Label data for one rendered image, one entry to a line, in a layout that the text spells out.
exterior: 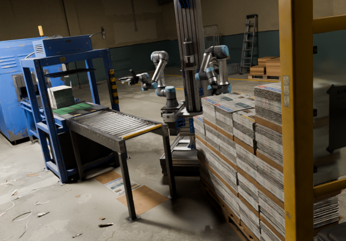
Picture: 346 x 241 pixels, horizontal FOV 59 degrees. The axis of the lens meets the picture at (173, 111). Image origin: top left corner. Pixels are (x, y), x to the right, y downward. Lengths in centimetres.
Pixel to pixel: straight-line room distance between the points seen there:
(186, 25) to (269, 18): 686
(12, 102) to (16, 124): 40
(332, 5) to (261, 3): 219
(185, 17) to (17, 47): 348
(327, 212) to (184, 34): 234
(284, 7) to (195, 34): 234
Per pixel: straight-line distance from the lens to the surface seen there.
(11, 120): 615
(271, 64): 901
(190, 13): 353
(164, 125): 295
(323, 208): 210
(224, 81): 332
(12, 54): 608
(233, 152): 234
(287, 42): 126
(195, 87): 350
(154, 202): 327
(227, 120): 230
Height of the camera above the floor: 167
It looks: 15 degrees down
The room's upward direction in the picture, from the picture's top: 7 degrees counter-clockwise
